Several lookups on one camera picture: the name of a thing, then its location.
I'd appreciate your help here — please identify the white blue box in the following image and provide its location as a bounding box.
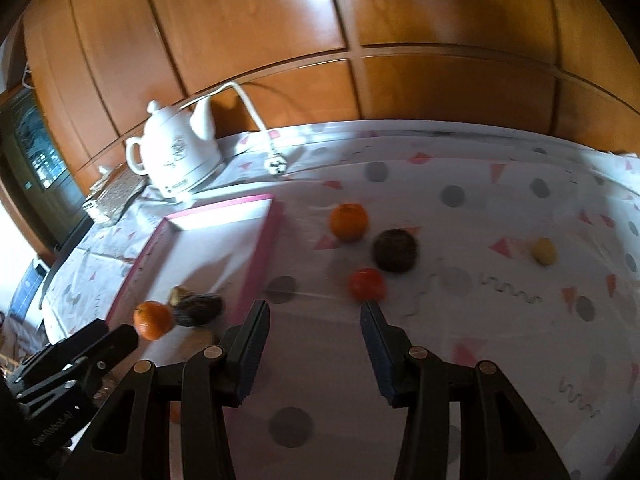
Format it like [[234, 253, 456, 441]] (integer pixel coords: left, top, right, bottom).
[[12, 255, 53, 322]]

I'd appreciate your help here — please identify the small yellow fruit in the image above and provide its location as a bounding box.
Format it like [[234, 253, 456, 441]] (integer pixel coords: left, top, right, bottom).
[[531, 238, 557, 266]]

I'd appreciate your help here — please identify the silver kettle base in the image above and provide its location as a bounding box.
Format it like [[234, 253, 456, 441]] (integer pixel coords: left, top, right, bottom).
[[155, 180, 222, 204]]

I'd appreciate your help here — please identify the white ceramic electric kettle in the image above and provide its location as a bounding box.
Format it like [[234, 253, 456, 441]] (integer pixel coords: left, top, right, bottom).
[[125, 92, 221, 196]]

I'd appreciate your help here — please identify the white patterned tablecloth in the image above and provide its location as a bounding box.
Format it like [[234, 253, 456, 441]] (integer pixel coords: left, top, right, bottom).
[[40, 120, 640, 480]]

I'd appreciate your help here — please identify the pink shallow box tray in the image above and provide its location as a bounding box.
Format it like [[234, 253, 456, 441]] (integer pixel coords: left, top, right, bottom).
[[105, 194, 282, 361]]

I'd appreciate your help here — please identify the red round fruit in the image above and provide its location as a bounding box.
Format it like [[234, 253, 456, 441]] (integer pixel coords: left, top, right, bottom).
[[348, 268, 387, 305]]

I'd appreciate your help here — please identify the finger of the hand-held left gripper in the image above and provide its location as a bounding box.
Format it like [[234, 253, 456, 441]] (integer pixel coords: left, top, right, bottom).
[[21, 320, 112, 380], [14, 325, 139, 402]]

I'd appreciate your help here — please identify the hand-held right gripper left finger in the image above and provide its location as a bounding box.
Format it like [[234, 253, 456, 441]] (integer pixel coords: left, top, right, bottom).
[[65, 300, 271, 480]]

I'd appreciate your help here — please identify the glass door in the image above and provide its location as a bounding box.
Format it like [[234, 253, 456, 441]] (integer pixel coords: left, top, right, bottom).
[[0, 89, 87, 248]]

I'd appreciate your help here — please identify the dark brown round fruit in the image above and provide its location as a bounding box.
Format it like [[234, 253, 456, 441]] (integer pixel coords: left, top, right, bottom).
[[372, 228, 418, 274]]

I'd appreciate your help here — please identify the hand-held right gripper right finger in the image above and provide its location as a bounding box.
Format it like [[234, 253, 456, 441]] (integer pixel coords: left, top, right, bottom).
[[360, 301, 571, 480]]

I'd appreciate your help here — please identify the white power cord with plug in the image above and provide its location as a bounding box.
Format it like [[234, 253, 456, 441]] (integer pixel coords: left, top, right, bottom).
[[180, 81, 290, 176]]

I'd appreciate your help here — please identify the orange tangerine with stem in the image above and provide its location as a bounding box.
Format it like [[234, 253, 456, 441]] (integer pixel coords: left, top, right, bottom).
[[133, 301, 175, 342]]

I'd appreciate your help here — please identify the silver embossed tissue box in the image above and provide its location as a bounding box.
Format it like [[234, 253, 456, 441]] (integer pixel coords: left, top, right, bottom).
[[81, 167, 147, 225]]

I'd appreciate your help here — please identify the dark wrinkled fruit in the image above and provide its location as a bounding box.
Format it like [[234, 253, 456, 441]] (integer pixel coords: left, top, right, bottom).
[[172, 292, 226, 329]]

